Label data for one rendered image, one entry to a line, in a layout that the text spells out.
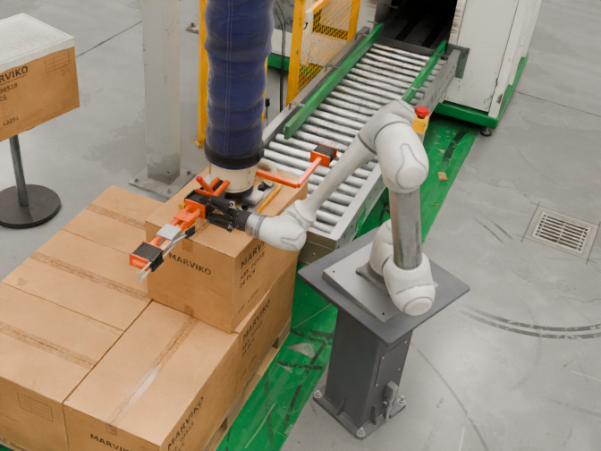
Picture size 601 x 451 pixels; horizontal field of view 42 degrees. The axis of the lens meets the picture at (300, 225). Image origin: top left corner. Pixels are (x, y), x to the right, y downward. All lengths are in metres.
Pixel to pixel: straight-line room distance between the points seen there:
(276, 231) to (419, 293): 0.54
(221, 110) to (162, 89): 1.68
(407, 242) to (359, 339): 0.71
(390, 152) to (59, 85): 2.30
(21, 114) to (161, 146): 0.90
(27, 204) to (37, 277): 1.33
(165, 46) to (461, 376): 2.29
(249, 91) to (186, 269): 0.74
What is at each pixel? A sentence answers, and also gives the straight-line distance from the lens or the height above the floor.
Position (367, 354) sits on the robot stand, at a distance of 3.27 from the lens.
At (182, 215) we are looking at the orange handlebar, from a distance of 2.83.
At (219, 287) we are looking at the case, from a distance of 3.01.
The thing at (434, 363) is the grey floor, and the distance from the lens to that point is 3.93.
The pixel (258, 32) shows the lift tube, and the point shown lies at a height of 1.70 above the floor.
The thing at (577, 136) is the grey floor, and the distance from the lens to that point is 6.10.
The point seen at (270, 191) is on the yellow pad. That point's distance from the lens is 3.17.
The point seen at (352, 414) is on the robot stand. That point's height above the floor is 0.06.
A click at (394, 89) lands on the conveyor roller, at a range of 4.99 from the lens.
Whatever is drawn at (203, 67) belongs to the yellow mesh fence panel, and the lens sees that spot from 4.96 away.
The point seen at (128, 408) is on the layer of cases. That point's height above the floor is 0.54.
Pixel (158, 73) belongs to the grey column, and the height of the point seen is 0.75.
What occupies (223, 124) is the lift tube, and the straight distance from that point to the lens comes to 2.87.
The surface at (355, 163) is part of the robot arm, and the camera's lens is 2.61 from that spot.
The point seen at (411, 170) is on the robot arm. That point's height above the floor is 1.53.
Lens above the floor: 2.81
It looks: 38 degrees down
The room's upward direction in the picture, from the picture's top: 7 degrees clockwise
